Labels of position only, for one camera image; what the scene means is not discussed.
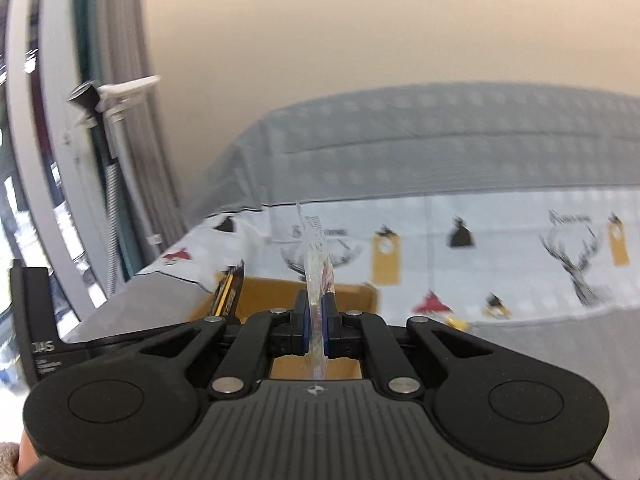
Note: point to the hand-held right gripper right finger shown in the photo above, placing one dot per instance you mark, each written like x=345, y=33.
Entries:
x=328, y=327

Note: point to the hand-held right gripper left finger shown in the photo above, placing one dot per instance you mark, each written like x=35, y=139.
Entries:
x=301, y=327

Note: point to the brown cardboard box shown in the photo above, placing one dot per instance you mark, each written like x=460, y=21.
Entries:
x=270, y=292

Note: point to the clear plastic snack packet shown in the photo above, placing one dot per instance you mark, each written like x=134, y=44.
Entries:
x=316, y=265

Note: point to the person's left forearm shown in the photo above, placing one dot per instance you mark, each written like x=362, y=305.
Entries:
x=22, y=457

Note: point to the black and yellow snack packet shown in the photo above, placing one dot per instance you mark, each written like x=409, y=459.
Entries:
x=229, y=292

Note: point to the grey curtain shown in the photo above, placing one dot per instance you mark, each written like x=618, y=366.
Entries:
x=150, y=160

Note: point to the white deer print blanket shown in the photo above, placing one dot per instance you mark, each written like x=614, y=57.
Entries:
x=525, y=255

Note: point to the white window frame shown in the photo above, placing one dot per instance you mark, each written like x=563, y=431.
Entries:
x=35, y=170

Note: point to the white wall bracket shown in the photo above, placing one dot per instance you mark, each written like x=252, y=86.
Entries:
x=117, y=95

